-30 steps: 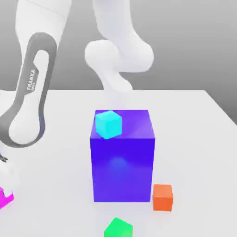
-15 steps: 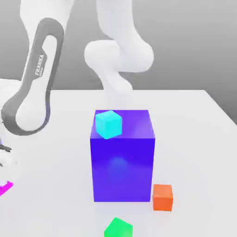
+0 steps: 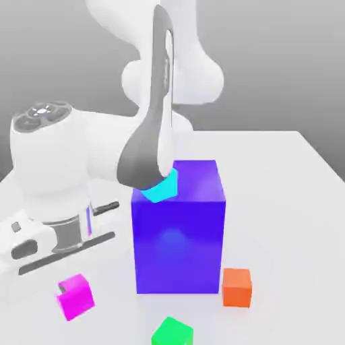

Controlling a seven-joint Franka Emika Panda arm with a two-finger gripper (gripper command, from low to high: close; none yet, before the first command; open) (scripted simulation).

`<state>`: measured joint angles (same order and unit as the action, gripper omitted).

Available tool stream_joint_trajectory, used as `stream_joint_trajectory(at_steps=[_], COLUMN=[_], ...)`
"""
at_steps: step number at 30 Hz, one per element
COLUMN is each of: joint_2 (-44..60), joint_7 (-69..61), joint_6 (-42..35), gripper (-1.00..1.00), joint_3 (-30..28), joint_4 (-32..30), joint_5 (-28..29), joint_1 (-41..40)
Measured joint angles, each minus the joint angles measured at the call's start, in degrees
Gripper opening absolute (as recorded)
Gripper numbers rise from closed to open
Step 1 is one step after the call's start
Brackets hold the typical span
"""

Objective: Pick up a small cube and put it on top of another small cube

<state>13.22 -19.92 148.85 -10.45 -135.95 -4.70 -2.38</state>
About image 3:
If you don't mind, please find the small magenta cube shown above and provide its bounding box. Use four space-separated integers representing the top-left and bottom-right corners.
56 273 96 322

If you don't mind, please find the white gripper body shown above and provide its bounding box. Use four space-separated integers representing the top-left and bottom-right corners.
15 230 119 282

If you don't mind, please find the small orange cube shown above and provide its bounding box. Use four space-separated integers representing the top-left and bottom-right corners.
222 268 253 309

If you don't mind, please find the large blue box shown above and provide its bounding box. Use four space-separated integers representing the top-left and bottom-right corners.
131 159 227 295

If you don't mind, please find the small green cube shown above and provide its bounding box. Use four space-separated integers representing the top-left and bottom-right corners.
150 316 194 345

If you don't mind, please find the small cyan cube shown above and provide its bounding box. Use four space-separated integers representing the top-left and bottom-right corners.
139 167 179 203

